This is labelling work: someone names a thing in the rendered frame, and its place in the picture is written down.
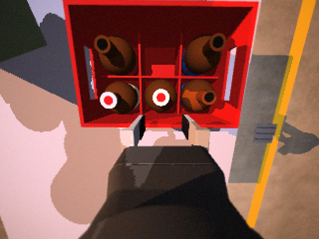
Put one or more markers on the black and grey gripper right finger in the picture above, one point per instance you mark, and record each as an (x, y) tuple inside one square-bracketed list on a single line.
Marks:
[(196, 134)]

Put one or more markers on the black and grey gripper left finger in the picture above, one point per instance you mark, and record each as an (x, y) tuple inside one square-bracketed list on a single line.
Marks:
[(134, 133)]

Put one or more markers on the red crate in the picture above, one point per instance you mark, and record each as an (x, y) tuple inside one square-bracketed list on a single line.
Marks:
[(165, 28)]

